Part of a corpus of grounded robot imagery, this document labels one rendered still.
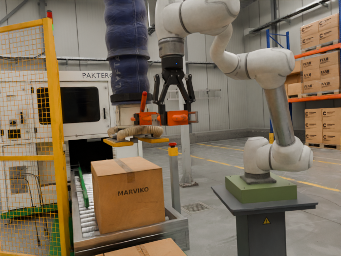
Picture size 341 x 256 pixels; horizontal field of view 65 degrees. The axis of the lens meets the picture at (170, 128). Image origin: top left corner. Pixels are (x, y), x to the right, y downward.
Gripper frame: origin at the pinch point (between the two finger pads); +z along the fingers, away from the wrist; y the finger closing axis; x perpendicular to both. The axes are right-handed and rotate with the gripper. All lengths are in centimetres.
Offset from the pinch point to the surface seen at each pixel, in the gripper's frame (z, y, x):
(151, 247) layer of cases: 73, -4, -55
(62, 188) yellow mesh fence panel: 53, 42, -146
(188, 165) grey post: 91, -164, -350
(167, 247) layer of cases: 73, -12, -52
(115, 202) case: 50, 12, -73
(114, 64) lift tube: -29, 10, -53
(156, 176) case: 37, -15, -73
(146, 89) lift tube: -15, -5, -51
